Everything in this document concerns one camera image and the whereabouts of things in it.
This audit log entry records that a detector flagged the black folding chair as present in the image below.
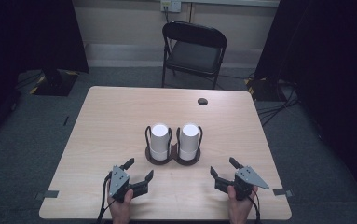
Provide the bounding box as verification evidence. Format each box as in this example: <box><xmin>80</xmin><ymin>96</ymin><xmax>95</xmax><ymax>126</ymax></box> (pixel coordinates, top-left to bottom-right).
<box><xmin>161</xmin><ymin>21</ymin><xmax>228</xmax><ymax>91</ymax></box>

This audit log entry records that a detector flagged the black stand base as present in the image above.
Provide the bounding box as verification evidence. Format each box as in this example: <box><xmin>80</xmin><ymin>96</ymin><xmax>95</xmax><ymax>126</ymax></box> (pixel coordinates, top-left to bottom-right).
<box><xmin>244</xmin><ymin>76</ymin><xmax>294</xmax><ymax>103</ymax></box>
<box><xmin>29</xmin><ymin>68</ymin><xmax>80</xmax><ymax>97</ymax></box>

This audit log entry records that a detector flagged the black curtain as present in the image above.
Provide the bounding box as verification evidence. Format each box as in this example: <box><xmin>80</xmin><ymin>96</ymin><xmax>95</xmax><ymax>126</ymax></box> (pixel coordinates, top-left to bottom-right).
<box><xmin>254</xmin><ymin>0</ymin><xmax>357</xmax><ymax>206</ymax></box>
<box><xmin>0</xmin><ymin>0</ymin><xmax>90</xmax><ymax>94</ymax></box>

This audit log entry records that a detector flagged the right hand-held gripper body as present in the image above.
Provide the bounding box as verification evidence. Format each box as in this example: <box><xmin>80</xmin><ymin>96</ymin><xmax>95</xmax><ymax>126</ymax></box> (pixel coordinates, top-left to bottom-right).
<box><xmin>233</xmin><ymin>165</ymin><xmax>270</xmax><ymax>202</ymax></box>

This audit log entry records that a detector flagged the white wall power outlet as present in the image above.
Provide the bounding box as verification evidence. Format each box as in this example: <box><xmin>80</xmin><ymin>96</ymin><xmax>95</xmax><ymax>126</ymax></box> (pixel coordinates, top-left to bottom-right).
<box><xmin>159</xmin><ymin>0</ymin><xmax>183</xmax><ymax>14</ymax></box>

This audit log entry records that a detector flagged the person's right hand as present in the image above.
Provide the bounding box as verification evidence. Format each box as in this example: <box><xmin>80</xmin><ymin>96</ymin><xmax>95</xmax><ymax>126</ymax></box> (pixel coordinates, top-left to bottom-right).
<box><xmin>227</xmin><ymin>185</ymin><xmax>259</xmax><ymax>224</ymax></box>

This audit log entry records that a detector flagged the right hand-held gripper black cable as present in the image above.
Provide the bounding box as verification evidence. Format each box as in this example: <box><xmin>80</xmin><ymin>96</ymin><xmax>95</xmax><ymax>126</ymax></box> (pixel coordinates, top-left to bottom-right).
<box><xmin>246</xmin><ymin>188</ymin><xmax>263</xmax><ymax>224</ymax></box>

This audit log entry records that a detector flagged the person's left hand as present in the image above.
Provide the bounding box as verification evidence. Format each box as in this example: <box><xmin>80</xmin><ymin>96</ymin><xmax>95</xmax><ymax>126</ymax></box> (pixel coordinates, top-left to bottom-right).
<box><xmin>106</xmin><ymin>189</ymin><xmax>134</xmax><ymax>224</ymax></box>

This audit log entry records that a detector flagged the grey tape strip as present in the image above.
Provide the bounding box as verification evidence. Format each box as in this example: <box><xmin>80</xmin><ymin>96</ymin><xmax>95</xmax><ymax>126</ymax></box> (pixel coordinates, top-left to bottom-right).
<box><xmin>272</xmin><ymin>188</ymin><xmax>295</xmax><ymax>198</ymax></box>
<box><xmin>34</xmin><ymin>189</ymin><xmax>61</xmax><ymax>201</ymax></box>

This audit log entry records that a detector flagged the hand-held gripper black cable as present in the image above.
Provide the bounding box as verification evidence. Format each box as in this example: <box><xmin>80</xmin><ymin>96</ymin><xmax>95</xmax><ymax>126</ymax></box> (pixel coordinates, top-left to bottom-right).
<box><xmin>246</xmin><ymin>188</ymin><xmax>263</xmax><ymax>224</ymax></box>
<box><xmin>96</xmin><ymin>171</ymin><xmax>116</xmax><ymax>224</ymax></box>

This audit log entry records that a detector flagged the bundle of black floor cables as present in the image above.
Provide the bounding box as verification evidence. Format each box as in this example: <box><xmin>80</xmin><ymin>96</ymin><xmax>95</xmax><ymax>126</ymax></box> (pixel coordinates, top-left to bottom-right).
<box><xmin>255</xmin><ymin>78</ymin><xmax>301</xmax><ymax>127</ymax></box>

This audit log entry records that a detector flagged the dark brown double cup holder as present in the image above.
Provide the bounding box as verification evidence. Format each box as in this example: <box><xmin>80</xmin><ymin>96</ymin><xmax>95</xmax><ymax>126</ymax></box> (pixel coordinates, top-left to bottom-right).
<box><xmin>144</xmin><ymin>125</ymin><xmax>204</xmax><ymax>167</ymax></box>

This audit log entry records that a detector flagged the stack of white paper cups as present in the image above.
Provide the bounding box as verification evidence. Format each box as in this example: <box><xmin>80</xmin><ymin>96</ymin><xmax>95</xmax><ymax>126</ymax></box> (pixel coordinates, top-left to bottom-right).
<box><xmin>178</xmin><ymin>123</ymin><xmax>200</xmax><ymax>161</ymax></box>
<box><xmin>149</xmin><ymin>123</ymin><xmax>171</xmax><ymax>161</ymax></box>

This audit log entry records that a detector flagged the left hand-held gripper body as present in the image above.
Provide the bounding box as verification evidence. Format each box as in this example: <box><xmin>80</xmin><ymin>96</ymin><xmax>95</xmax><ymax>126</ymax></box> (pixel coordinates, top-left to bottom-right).
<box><xmin>108</xmin><ymin>165</ymin><xmax>134</xmax><ymax>203</ymax></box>

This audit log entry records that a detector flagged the left hand-held gripper black cable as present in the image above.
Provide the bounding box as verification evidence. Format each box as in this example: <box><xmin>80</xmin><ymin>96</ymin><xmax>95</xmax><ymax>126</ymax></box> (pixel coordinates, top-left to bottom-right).
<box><xmin>96</xmin><ymin>171</ymin><xmax>116</xmax><ymax>224</ymax></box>

